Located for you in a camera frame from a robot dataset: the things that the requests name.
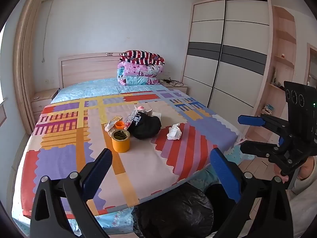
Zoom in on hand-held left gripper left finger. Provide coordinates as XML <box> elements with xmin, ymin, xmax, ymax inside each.
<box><xmin>30</xmin><ymin>148</ymin><xmax>114</xmax><ymax>238</ymax></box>

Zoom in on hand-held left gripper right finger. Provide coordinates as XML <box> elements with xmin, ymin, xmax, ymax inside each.
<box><xmin>210</xmin><ymin>148</ymin><xmax>294</xmax><ymax>238</ymax></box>

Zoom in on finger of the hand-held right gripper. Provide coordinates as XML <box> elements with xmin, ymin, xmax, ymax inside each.
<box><xmin>239</xmin><ymin>140</ymin><xmax>281</xmax><ymax>159</ymax></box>
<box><xmin>237</xmin><ymin>113</ymin><xmax>291</xmax><ymax>140</ymax></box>

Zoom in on orange tape roll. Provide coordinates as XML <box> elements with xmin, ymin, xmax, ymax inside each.
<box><xmin>111</xmin><ymin>130</ymin><xmax>131</xmax><ymax>153</ymax></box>

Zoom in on toothpaste tube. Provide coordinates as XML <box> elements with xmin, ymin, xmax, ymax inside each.
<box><xmin>104</xmin><ymin>116</ymin><xmax>123</xmax><ymax>132</ymax></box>

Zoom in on large black trash bag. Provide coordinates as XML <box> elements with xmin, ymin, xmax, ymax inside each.
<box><xmin>131</xmin><ymin>182</ymin><xmax>238</xmax><ymax>238</ymax></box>

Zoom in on black cloth bundle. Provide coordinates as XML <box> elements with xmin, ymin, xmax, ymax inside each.
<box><xmin>127</xmin><ymin>113</ymin><xmax>162</xmax><ymax>140</ymax></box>

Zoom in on white tissue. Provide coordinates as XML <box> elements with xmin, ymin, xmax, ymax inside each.
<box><xmin>167</xmin><ymin>123</ymin><xmax>182</xmax><ymax>140</ymax></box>

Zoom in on person's right forearm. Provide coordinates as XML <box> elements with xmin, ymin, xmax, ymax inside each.
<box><xmin>286</xmin><ymin>171</ymin><xmax>317</xmax><ymax>238</ymax></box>

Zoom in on person's right hand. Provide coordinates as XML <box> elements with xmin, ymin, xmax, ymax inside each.
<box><xmin>274</xmin><ymin>157</ymin><xmax>317</xmax><ymax>184</ymax></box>

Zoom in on stack of books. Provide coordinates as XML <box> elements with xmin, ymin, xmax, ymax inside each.
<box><xmin>262</xmin><ymin>104</ymin><xmax>275</xmax><ymax>116</ymax></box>

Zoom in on clear plastic wrapper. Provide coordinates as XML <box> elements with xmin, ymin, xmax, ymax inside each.
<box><xmin>124</xmin><ymin>111</ymin><xmax>136</xmax><ymax>130</ymax></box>

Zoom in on sliding door wardrobe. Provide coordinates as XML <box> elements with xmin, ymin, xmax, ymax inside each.
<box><xmin>182</xmin><ymin>0</ymin><xmax>273</xmax><ymax>139</ymax></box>

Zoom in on wooden nightstand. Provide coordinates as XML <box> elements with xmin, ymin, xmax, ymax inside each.
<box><xmin>162</xmin><ymin>81</ymin><xmax>189</xmax><ymax>95</ymax></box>
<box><xmin>30</xmin><ymin>88</ymin><xmax>60</xmax><ymax>129</ymax></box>

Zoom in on wooden corner shelf unit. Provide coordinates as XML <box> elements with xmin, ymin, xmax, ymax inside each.
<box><xmin>246</xmin><ymin>5</ymin><xmax>298</xmax><ymax>144</ymax></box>

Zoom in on wooden bed headboard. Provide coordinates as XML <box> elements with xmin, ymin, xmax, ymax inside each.
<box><xmin>58</xmin><ymin>52</ymin><xmax>124</xmax><ymax>90</ymax></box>

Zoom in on pink folded quilt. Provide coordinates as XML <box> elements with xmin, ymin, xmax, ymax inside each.
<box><xmin>117</xmin><ymin>61</ymin><xmax>164</xmax><ymax>86</ymax></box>

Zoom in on striped folded blanket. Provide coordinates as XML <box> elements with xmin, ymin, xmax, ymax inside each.
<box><xmin>119</xmin><ymin>50</ymin><xmax>165</xmax><ymax>66</ymax></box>

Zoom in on wooden door frame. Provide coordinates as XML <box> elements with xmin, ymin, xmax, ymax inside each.
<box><xmin>306</xmin><ymin>42</ymin><xmax>317</xmax><ymax>88</ymax></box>

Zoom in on black charger cables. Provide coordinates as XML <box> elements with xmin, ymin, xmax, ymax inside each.
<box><xmin>158</xmin><ymin>79</ymin><xmax>184</xmax><ymax>86</ymax></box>

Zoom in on wall cable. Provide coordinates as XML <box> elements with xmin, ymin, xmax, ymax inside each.
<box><xmin>41</xmin><ymin>0</ymin><xmax>53</xmax><ymax>63</ymax></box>

